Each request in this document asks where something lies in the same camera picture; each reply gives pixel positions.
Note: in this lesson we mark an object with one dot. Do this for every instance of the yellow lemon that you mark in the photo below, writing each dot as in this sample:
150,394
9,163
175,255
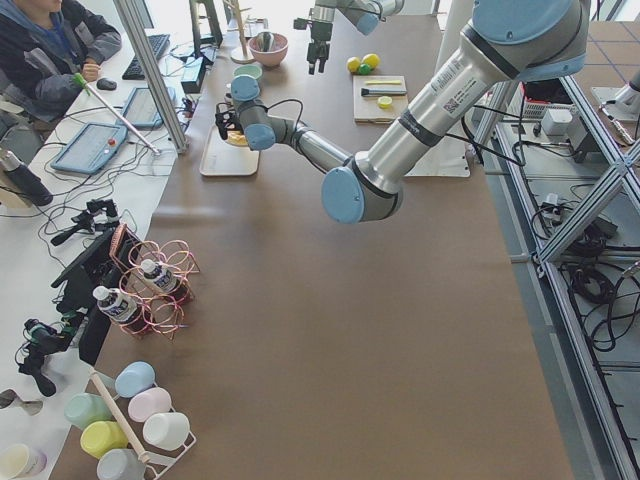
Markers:
372,60
353,64

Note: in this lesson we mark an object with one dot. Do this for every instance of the blue teach pendant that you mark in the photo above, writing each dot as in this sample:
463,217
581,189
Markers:
90,149
141,111

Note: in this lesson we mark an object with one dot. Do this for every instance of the mint green cup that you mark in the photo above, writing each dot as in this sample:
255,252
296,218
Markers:
83,409

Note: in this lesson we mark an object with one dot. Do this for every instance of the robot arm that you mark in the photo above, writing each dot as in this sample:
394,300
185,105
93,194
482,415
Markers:
502,41
365,16

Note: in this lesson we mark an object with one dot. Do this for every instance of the yellow lemon upper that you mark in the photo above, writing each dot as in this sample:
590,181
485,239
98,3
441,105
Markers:
372,60

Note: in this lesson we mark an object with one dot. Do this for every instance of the pink ice bowl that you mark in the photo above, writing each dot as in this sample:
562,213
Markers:
273,58

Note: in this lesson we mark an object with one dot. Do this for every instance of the green bowl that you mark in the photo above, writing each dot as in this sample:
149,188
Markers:
250,70

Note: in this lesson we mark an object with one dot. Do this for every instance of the yellow cup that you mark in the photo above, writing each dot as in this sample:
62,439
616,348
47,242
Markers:
102,436

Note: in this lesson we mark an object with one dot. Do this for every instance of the dark drink bottle in rack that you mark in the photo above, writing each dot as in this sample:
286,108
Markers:
122,309

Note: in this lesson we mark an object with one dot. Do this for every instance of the white round plate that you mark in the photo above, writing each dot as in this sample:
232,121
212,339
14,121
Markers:
224,136

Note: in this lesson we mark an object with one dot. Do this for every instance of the light pink cup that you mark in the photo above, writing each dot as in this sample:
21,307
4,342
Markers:
149,402

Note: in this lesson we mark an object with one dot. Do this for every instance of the lemon half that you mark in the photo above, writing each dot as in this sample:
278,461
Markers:
384,102

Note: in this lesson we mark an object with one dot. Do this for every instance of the wooden rack handle rod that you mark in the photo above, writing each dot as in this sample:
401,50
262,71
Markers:
96,378

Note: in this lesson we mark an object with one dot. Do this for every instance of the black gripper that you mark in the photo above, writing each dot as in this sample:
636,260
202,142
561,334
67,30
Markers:
318,36

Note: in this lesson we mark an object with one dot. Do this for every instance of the wooden mug tree stand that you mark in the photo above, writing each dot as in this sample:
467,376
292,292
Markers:
241,54

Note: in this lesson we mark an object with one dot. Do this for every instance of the blue teach pendant near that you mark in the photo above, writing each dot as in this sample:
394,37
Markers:
90,149

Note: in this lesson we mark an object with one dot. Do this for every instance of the light blue cup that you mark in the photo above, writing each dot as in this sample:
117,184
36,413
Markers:
134,379

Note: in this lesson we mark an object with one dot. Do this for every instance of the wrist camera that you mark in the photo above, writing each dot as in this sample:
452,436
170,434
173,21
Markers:
302,23
226,120

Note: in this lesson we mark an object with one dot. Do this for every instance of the aluminium frame post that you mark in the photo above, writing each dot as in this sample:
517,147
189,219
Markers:
132,23

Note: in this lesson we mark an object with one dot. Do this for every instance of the metal ice scoop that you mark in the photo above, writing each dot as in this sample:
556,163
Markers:
265,41

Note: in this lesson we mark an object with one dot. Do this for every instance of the copper wire bottle rack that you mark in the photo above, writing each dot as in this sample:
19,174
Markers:
164,315

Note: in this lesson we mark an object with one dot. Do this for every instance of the blue teach pendant far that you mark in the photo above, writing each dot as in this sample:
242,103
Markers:
141,111

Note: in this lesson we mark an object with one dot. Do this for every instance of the dark tea bottle on tray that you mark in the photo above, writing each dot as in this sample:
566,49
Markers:
228,97

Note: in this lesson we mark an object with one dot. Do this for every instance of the black thermos bottle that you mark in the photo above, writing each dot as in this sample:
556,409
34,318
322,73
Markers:
27,185

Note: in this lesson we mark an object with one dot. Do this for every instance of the yellow plastic knife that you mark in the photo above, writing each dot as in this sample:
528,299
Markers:
383,82

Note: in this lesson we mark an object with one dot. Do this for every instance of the braided glazed donut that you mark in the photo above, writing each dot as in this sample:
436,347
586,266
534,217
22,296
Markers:
237,139

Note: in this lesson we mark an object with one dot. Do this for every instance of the yellow lemon lower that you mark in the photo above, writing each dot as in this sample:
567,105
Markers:
353,64

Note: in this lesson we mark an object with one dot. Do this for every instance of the white cup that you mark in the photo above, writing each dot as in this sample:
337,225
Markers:
167,431

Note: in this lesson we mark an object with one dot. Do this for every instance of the cream rabbit tray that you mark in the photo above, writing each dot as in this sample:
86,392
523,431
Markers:
220,158

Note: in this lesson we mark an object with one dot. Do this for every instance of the grey cup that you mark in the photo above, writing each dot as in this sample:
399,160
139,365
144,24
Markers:
120,464

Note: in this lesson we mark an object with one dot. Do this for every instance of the seated person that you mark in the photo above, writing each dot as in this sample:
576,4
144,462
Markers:
44,44

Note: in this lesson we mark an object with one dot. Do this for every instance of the bamboo cutting board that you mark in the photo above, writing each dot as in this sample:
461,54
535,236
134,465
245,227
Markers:
365,109

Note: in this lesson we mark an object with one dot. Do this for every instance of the white wire cup rack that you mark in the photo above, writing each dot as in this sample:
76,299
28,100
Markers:
157,461

